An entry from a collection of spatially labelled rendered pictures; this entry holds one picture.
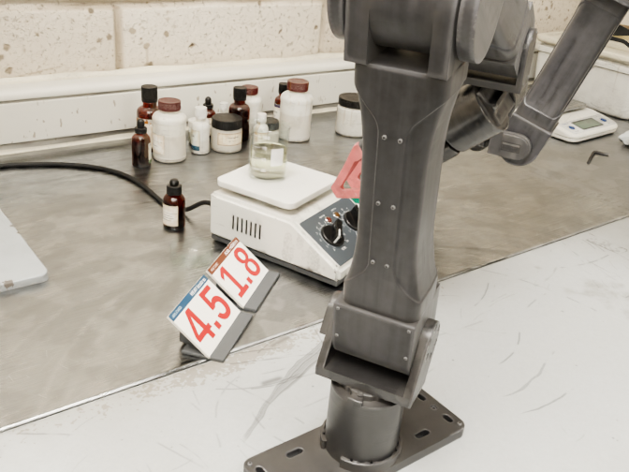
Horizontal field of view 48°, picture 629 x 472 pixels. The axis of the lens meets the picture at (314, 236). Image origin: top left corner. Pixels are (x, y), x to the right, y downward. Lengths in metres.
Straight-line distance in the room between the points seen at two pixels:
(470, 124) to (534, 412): 0.28
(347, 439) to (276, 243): 0.35
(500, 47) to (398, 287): 0.23
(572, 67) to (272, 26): 0.67
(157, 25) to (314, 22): 0.35
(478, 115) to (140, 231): 0.49
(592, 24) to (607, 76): 0.87
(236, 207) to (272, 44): 0.63
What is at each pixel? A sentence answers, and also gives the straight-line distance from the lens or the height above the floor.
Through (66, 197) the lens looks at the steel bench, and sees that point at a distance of 1.09.
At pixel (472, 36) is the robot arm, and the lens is 0.42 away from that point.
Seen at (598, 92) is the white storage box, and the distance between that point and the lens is 1.85.
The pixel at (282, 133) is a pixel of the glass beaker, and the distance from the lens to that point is 0.89.
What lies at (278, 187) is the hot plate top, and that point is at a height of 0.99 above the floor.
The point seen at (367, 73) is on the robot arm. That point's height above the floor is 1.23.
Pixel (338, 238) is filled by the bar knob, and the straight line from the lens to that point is 0.86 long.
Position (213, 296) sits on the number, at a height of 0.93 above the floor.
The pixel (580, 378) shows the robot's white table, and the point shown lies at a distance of 0.80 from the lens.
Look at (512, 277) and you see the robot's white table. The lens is 0.96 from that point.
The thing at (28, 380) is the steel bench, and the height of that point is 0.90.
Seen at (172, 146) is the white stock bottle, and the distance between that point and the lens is 1.19.
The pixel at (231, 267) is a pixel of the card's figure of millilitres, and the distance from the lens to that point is 0.83.
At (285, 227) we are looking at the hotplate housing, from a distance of 0.86.
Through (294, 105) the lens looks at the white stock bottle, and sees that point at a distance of 1.31.
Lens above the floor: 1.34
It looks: 26 degrees down
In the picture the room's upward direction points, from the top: 6 degrees clockwise
